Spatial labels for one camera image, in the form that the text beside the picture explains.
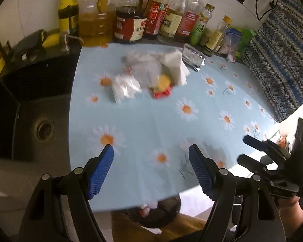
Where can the white plastic wrap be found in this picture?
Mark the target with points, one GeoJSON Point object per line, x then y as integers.
{"type": "Point", "coordinates": [125, 87]}

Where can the red label sauce bottle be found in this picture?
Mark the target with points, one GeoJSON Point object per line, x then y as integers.
{"type": "Point", "coordinates": [155, 18]}

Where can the person right hand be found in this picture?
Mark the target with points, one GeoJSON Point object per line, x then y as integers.
{"type": "Point", "coordinates": [291, 214]}

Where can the clear white vinegar bottle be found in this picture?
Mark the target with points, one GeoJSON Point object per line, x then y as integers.
{"type": "Point", "coordinates": [171, 20]}

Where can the floral blue table mat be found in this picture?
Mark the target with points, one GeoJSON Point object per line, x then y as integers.
{"type": "Point", "coordinates": [217, 107]}

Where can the small glass spice jar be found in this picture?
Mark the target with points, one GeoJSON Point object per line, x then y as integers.
{"type": "Point", "coordinates": [205, 36]}

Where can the green plastic bag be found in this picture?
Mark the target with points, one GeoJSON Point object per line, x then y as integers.
{"type": "Point", "coordinates": [246, 36]}

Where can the green yellow label bottle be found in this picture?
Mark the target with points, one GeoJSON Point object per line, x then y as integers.
{"type": "Point", "coordinates": [68, 14]}

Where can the metal soap dispenser pump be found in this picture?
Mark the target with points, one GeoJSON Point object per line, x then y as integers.
{"type": "Point", "coordinates": [64, 38]}

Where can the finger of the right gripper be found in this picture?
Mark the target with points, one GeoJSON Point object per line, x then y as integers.
{"type": "Point", "coordinates": [252, 165]}
{"type": "Point", "coordinates": [264, 146]}

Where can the green label oil bottle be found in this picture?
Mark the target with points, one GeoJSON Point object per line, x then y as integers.
{"type": "Point", "coordinates": [198, 29]}

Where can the patterned blue woven cloth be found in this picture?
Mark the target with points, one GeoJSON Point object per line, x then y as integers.
{"type": "Point", "coordinates": [275, 58]}

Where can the silver foil pouch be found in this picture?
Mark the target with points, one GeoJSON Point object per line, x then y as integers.
{"type": "Point", "coordinates": [193, 57]}

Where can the dark soy sauce jug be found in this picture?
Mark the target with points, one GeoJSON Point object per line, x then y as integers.
{"type": "Point", "coordinates": [130, 20]}

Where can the white paper napkin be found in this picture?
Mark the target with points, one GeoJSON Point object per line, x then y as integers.
{"type": "Point", "coordinates": [178, 70]}

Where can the yellow black sponge brush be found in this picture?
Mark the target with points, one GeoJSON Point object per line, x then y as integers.
{"type": "Point", "coordinates": [36, 41]}

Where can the yellow cap slim bottle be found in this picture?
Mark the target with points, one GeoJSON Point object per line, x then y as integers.
{"type": "Point", "coordinates": [217, 36]}

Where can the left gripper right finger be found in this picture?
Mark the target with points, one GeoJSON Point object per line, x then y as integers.
{"type": "Point", "coordinates": [258, 218]}

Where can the blue white plastic bag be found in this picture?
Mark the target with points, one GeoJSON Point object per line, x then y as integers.
{"type": "Point", "coordinates": [230, 44]}

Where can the large cooking oil jug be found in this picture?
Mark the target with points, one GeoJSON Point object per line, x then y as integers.
{"type": "Point", "coordinates": [96, 19]}

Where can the red yellow snack wrapper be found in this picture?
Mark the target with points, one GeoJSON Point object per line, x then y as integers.
{"type": "Point", "coordinates": [163, 87]}

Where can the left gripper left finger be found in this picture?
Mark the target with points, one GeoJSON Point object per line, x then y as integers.
{"type": "Point", "coordinates": [44, 219]}

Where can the black kitchen sink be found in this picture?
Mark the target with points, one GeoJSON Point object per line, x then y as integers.
{"type": "Point", "coordinates": [34, 107]}

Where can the red label dark bottle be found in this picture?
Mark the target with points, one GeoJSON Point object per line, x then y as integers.
{"type": "Point", "coordinates": [190, 17]}

